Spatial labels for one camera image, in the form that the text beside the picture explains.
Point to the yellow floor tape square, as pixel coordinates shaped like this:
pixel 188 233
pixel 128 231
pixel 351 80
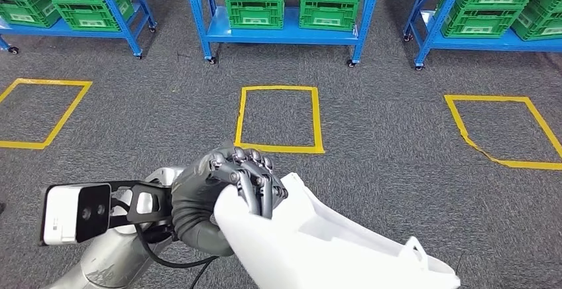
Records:
pixel 483 98
pixel 281 148

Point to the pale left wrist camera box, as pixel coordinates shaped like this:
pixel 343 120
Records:
pixel 61 216

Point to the white plastic car part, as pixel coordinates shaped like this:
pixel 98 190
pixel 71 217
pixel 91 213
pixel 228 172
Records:
pixel 307 252

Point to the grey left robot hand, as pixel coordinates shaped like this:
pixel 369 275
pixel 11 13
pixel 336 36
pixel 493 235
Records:
pixel 197 199

